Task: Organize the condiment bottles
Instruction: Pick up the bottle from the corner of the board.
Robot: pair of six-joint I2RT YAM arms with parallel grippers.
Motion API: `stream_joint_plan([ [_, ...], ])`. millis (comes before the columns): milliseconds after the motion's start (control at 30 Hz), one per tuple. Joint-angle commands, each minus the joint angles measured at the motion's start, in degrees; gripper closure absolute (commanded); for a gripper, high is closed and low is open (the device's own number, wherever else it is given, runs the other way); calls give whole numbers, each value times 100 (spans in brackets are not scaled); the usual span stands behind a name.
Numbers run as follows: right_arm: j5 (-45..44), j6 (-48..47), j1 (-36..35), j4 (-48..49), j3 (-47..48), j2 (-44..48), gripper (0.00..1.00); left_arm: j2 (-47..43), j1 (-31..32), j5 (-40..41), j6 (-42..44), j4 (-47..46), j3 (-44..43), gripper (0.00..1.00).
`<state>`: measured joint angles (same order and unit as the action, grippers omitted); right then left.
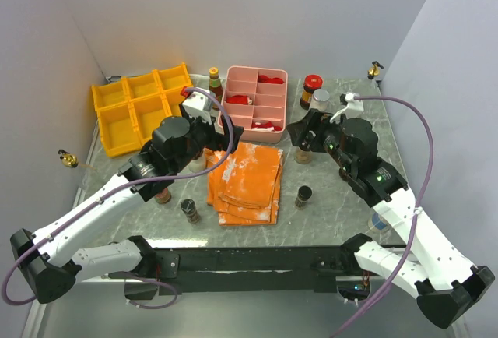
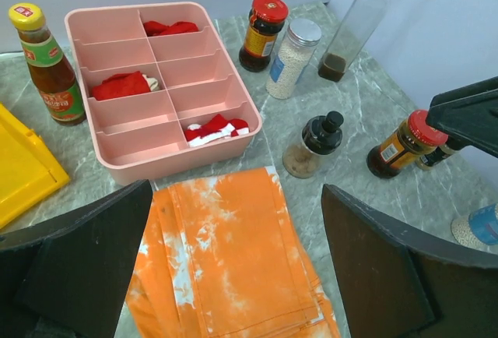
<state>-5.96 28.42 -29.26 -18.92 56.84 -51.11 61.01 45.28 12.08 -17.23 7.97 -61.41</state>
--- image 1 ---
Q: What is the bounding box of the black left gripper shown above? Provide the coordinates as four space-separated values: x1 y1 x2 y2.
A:
171 101 244 173

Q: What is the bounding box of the white bottle black cap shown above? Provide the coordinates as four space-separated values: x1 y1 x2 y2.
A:
188 150 207 174

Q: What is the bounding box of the silver lid glass jar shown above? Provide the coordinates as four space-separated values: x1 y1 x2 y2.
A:
309 88 330 112

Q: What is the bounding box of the brass clamp right wall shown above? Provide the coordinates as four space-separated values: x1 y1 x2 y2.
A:
367 61 384 80

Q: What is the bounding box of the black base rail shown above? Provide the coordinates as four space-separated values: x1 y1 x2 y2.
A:
123 245 374 302

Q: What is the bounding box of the dark spice jar right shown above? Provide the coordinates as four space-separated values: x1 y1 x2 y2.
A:
294 185 313 209

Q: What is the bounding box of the pink divided tray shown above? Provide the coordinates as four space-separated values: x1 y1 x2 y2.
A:
222 65 288 143

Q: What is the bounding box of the red sock top compartment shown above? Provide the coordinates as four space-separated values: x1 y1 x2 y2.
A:
258 75 285 84

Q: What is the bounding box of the brass clamp wall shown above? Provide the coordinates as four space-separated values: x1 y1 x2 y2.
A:
58 149 93 169
367 61 384 80

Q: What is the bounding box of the dark spice shaker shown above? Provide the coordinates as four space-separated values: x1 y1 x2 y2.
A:
181 199 201 224

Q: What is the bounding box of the yellow plastic bin organizer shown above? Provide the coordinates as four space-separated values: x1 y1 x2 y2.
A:
91 63 192 158

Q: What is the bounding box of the red white sock bottom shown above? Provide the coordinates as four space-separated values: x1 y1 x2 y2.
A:
251 121 283 132

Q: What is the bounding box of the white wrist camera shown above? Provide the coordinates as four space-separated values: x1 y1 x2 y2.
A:
181 86 214 125
330 92 364 124

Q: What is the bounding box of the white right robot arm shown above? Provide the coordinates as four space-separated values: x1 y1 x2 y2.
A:
287 110 495 329

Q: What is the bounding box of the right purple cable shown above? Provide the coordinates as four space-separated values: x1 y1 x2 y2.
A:
328 95 435 338

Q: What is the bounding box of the red sock middle compartment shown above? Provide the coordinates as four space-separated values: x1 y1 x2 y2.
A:
225 94 253 105

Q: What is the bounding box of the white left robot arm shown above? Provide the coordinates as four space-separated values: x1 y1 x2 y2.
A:
10 115 244 304

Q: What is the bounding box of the sauce bottle green label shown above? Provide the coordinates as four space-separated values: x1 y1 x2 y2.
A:
154 188 172 204

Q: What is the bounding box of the orange tie-dye cloth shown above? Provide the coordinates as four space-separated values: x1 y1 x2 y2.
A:
206 142 284 227

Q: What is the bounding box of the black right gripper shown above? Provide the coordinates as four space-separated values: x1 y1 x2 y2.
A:
286 107 356 174

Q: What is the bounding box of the sauce bottle yellow cap back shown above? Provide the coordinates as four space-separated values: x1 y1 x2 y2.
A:
209 67 223 103

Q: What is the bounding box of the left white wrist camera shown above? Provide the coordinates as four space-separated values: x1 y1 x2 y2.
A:
181 86 214 125

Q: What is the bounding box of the brown spice jar under gripper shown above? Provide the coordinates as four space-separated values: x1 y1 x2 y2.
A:
294 147 313 164

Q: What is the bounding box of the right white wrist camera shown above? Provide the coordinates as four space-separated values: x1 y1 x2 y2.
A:
330 92 364 124

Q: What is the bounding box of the red lid sauce jar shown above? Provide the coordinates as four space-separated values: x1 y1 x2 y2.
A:
300 74 323 110

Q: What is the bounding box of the red sock compartment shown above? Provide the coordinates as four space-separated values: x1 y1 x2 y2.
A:
258 75 285 84
225 94 253 105

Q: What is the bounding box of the brass clamp left wall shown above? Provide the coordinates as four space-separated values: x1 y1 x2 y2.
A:
58 149 93 169

